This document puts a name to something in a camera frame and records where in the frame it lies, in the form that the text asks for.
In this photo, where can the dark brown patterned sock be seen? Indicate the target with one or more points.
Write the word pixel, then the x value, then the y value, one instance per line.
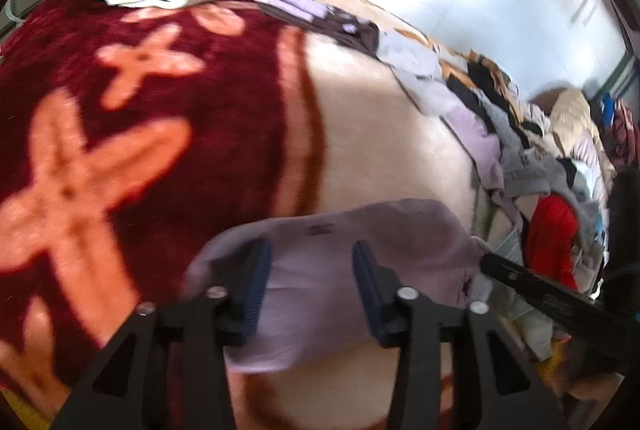
pixel 350 32

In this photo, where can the grey sock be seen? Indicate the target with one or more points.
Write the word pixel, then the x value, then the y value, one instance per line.
pixel 410 59

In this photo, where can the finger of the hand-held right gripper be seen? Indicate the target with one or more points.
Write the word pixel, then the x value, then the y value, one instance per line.
pixel 540 295

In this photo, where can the beige quilt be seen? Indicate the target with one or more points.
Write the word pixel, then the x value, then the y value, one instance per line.
pixel 570 114

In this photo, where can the pile of mixed clothes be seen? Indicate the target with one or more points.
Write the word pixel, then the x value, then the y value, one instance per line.
pixel 520 159

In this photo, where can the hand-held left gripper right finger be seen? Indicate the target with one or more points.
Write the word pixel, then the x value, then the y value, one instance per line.
pixel 369 295

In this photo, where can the lavender sock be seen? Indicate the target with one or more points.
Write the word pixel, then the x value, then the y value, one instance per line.
pixel 315 260

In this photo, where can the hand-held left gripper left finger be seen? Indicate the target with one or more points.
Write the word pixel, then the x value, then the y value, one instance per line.
pixel 257 280

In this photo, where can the purple cartoon socks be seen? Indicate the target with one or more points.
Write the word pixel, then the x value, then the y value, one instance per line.
pixel 292 4

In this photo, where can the red garment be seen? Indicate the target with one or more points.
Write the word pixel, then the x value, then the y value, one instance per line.
pixel 552 235

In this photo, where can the maroon floral printed blanket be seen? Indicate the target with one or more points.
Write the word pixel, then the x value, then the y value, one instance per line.
pixel 150 159

